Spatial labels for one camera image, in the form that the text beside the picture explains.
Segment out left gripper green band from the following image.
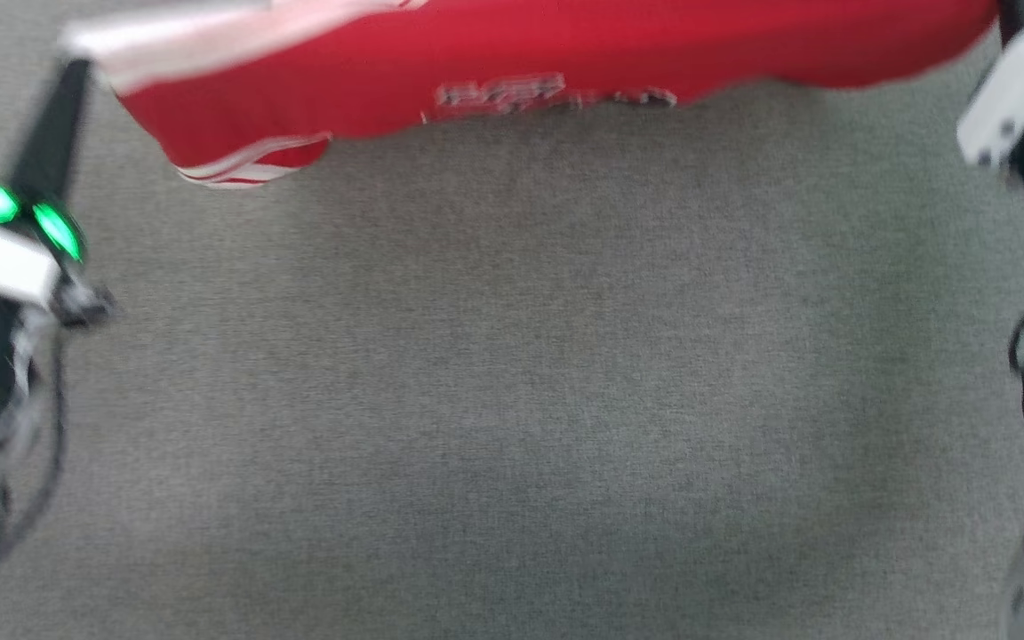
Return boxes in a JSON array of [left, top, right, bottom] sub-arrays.
[[0, 57, 93, 308]]

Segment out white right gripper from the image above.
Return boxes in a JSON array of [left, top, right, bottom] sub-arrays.
[[956, 0, 1024, 172]]

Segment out red and white striped garment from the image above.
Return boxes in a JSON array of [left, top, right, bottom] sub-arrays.
[[59, 0, 1002, 190]]

